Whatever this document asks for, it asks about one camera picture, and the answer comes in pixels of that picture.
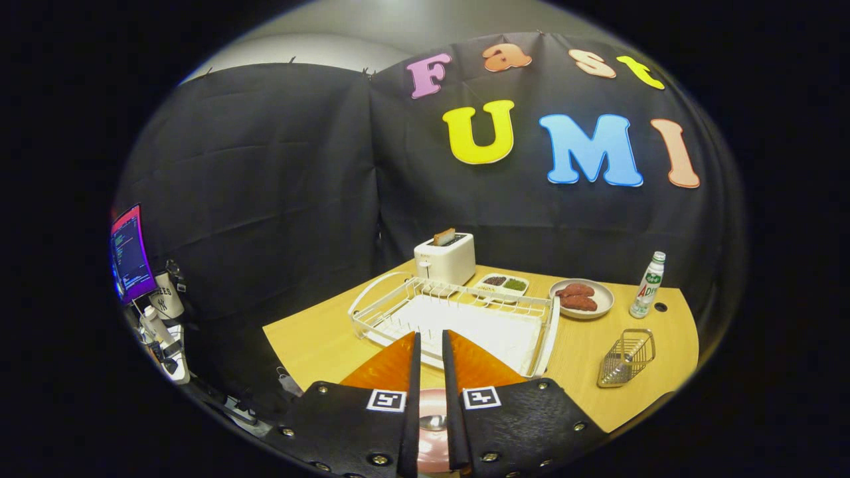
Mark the computer monitor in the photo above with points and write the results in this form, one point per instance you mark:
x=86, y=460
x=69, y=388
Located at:
x=129, y=255

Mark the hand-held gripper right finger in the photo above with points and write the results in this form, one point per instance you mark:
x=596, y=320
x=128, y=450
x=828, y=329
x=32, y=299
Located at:
x=453, y=425

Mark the white plastic object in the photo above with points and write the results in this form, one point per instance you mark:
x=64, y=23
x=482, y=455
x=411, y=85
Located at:
x=176, y=362

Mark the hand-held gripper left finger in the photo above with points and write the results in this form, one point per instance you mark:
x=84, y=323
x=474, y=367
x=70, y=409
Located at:
x=412, y=425

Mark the beige round plate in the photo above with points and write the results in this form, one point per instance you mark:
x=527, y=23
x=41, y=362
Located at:
x=605, y=299

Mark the white mug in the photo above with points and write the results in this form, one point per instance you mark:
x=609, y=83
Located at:
x=166, y=299

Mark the white divided dish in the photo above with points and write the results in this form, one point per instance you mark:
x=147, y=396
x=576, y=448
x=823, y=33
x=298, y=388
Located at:
x=498, y=292

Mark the red meat slice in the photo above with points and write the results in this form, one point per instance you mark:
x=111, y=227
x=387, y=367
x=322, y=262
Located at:
x=579, y=303
x=575, y=290

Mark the pile of green beans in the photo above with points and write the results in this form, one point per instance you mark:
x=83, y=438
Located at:
x=515, y=284

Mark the white bottle green label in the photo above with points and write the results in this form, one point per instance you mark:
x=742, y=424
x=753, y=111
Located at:
x=647, y=289

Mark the white drip tray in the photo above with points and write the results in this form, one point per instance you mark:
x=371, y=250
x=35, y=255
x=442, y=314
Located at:
x=491, y=332

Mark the brown toast slice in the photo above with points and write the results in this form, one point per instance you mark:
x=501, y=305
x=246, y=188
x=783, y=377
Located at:
x=444, y=237

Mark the pile of dark beans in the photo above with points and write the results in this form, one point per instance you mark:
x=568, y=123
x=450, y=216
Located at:
x=495, y=281

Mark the pink plate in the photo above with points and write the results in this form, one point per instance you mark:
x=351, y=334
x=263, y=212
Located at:
x=431, y=401

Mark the white toaster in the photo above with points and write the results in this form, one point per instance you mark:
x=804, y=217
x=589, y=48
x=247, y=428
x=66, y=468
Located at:
x=451, y=262

